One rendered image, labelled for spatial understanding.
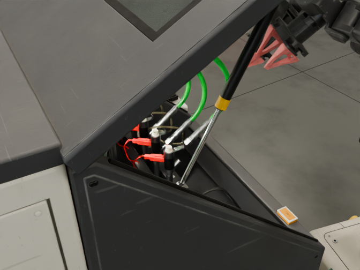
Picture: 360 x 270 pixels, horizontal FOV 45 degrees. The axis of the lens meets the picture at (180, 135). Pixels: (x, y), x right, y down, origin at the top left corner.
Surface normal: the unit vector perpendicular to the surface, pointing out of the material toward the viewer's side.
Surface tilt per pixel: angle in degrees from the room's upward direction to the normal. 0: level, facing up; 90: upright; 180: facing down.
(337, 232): 0
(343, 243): 0
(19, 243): 90
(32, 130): 0
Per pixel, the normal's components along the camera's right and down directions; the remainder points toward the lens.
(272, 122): 0.00, -0.80
